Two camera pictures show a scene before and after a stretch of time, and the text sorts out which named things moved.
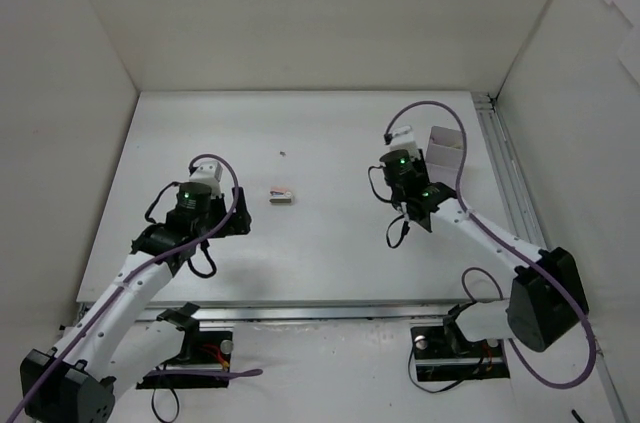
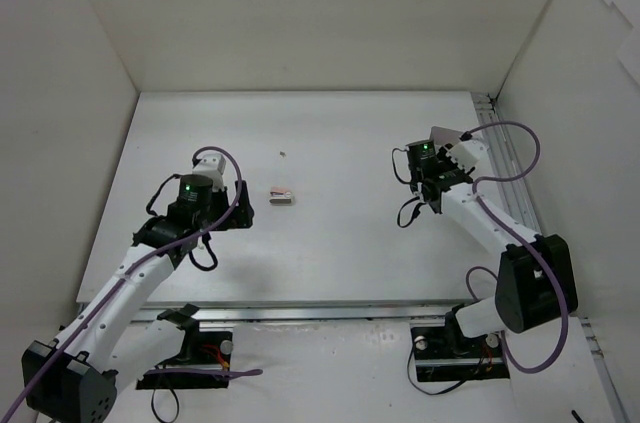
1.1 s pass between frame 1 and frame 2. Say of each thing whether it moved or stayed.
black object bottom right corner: stayed
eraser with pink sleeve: stayed
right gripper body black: moved
